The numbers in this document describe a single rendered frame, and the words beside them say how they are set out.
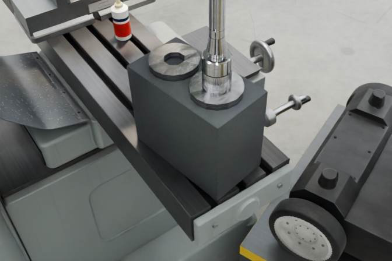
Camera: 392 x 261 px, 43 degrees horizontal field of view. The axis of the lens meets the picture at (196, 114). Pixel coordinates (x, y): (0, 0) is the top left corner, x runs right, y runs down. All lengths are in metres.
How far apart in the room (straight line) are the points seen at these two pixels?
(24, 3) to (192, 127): 0.67
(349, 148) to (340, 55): 1.34
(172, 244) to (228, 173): 0.84
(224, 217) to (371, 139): 0.68
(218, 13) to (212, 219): 0.37
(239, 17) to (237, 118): 2.19
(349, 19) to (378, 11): 0.19
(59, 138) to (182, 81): 0.45
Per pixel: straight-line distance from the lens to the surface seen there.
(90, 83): 1.15
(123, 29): 1.24
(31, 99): 1.23
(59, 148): 1.22
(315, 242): 1.38
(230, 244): 1.74
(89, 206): 1.40
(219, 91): 0.79
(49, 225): 1.38
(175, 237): 1.69
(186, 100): 0.80
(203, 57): 0.76
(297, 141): 2.25
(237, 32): 2.84
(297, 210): 1.29
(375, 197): 1.39
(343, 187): 1.33
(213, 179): 0.86
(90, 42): 1.27
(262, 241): 1.46
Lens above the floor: 1.64
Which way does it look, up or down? 45 degrees down
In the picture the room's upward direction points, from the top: 2 degrees counter-clockwise
